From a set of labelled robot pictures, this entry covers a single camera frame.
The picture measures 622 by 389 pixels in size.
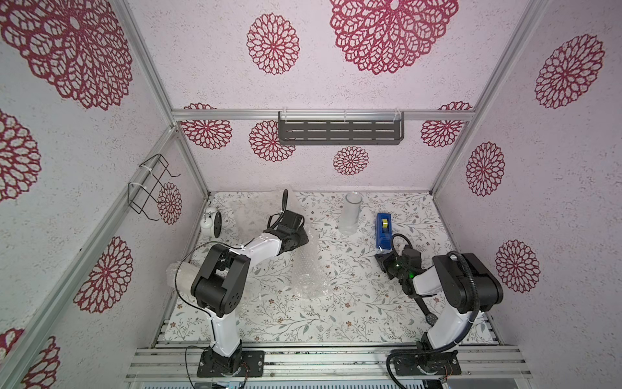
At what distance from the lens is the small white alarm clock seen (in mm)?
966

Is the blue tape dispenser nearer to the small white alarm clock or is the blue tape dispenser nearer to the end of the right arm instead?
the end of the right arm

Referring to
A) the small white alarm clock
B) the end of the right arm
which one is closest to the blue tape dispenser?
the end of the right arm
